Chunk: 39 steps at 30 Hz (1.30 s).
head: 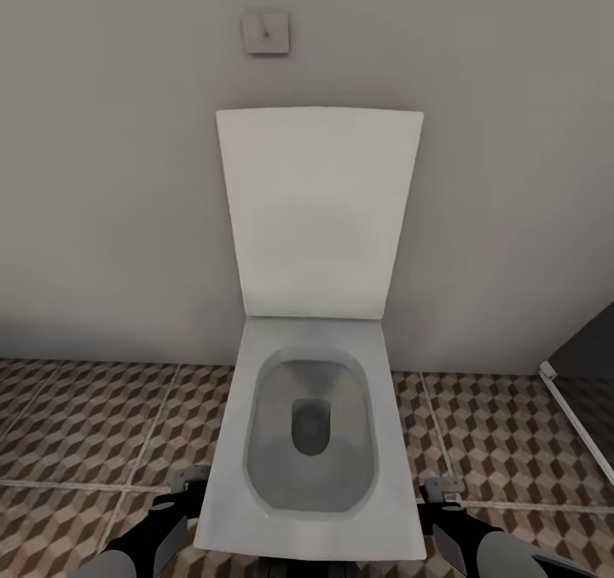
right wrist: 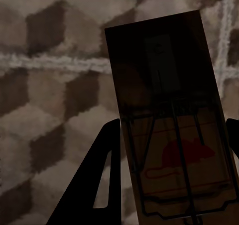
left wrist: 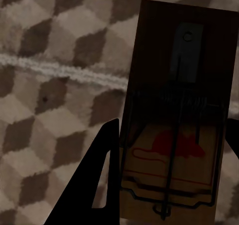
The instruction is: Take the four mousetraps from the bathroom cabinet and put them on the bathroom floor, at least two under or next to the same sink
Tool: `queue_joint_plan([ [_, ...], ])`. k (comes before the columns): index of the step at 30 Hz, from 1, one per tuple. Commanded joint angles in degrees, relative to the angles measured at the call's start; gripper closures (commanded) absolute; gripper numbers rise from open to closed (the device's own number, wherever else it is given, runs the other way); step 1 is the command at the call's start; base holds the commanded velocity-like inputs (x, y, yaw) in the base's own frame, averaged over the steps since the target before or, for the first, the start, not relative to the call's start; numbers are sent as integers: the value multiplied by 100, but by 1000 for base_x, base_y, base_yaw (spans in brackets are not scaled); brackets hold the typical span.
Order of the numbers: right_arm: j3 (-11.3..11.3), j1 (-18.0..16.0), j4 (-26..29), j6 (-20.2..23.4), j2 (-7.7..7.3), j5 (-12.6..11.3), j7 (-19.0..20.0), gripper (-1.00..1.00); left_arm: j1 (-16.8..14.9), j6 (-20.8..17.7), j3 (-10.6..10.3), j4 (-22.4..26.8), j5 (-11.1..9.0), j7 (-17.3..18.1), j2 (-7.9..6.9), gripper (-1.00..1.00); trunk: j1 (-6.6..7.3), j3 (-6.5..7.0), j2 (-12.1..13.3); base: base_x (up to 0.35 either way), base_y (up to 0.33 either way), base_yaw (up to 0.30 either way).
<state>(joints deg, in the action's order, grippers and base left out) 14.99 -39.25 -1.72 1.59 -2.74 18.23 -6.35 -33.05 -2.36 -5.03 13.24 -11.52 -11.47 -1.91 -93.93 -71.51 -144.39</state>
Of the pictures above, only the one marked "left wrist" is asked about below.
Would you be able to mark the mousetrap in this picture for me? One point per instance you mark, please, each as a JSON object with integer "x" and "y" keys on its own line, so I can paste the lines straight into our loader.
{"x": 174, "y": 121}

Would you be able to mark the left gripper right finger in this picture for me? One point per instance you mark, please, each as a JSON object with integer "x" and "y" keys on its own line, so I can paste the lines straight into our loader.
{"x": 232, "y": 135}

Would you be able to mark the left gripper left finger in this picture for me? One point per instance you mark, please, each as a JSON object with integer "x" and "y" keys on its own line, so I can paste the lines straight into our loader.
{"x": 74, "y": 207}

